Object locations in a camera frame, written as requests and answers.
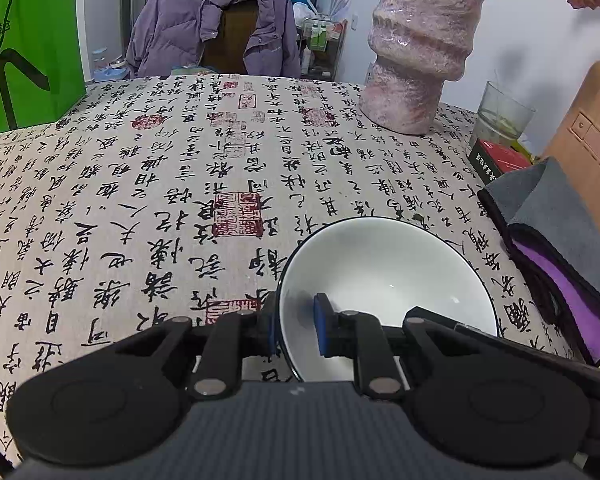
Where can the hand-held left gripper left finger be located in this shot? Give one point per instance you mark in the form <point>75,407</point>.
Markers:
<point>257,332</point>

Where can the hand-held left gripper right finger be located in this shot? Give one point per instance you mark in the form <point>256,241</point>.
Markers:
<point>321,325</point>

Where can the white black-rimmed bowl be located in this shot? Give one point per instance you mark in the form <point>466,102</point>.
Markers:
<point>390,270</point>

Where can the grey and purple cloth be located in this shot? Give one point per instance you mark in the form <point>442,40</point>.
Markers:
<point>545,205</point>

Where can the calligraphy print tablecloth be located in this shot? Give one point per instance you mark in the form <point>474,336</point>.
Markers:
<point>130,200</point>

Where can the red and black box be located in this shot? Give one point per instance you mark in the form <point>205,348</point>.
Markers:
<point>500,157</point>

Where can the pink hard case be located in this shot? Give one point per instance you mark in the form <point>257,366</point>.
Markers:
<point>595,125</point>

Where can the clear drinking glass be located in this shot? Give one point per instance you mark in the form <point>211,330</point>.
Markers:
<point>505,115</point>

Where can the patterned seat cushion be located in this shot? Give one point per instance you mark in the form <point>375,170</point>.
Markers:
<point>187,70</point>

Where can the metal trolley rack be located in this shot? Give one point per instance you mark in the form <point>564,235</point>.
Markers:
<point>325,45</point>

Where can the pink textured vase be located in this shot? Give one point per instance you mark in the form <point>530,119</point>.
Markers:
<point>415,50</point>

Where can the brown wooden chair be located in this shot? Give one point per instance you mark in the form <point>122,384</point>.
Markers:
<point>230,40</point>

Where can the white plastic bag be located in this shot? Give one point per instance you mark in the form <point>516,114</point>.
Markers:
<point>305,10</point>

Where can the purple puffer jacket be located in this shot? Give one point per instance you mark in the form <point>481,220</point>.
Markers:
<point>170,25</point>

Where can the green paper bag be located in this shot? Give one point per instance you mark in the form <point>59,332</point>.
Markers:
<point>40,35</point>

